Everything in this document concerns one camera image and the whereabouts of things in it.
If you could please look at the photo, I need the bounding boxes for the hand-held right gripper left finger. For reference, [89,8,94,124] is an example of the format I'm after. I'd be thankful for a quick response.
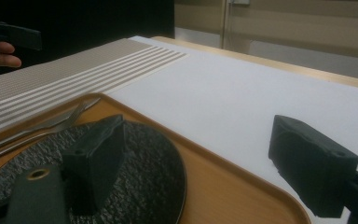
[60,114,127,217]

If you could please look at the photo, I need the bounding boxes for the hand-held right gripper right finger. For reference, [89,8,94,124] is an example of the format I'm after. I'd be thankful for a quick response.
[268,114,358,218]

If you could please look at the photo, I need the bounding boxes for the black speckled plate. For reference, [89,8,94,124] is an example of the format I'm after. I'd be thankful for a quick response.
[0,120,188,224]

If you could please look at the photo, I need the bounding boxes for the wooden tray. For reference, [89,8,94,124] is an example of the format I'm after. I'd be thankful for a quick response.
[0,92,311,224]

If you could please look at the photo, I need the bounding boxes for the beige striped placemat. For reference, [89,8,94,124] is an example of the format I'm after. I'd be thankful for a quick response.
[0,37,190,139]

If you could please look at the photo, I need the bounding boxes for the black curtain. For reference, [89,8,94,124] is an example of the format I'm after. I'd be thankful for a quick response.
[0,0,175,80]

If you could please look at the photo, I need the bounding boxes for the white board sheet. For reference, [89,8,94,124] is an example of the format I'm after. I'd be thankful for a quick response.
[106,35,358,224]

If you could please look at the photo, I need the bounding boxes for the beige wooden desk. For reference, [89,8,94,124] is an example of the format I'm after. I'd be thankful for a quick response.
[173,0,358,82]

